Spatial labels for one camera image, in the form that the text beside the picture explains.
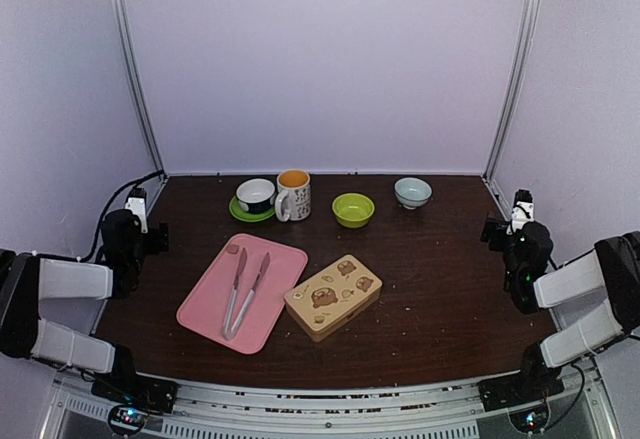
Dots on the right rear aluminium frame post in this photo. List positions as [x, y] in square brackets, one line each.
[528, 22]

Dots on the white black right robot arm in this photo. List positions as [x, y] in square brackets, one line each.
[604, 281]

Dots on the aluminium frame post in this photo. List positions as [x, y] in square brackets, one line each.
[528, 22]
[135, 84]

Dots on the lime green bowl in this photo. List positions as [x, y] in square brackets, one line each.
[353, 210]

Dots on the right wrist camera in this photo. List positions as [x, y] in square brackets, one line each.
[522, 211]

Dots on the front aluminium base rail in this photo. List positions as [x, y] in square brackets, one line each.
[451, 409]

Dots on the green saucer plate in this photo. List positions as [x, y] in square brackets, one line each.
[239, 214]

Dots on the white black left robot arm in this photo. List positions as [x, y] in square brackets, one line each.
[35, 287]

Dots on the pink plastic tray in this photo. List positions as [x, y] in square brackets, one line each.
[239, 298]

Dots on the bear print tin lid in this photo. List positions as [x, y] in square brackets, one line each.
[346, 272]

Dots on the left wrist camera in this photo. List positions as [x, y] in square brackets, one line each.
[136, 203]

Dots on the tan tin box base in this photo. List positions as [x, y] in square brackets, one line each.
[322, 311]

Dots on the right aluminium table rail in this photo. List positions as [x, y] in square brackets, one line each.
[504, 206]

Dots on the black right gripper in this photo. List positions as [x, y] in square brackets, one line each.
[495, 226]

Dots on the floral white mug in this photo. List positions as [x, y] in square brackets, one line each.
[293, 200]

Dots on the left rear aluminium frame post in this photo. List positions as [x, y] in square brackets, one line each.
[135, 84]

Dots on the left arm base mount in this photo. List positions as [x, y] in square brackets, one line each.
[134, 404]

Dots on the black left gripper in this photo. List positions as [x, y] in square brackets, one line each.
[159, 239]

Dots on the navy white dotted bowl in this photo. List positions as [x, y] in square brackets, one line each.
[256, 195]

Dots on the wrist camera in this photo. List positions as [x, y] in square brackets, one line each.
[136, 203]
[522, 211]

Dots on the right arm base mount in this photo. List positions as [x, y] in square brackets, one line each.
[524, 400]

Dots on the light blue patterned bowl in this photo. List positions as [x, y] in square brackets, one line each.
[412, 193]

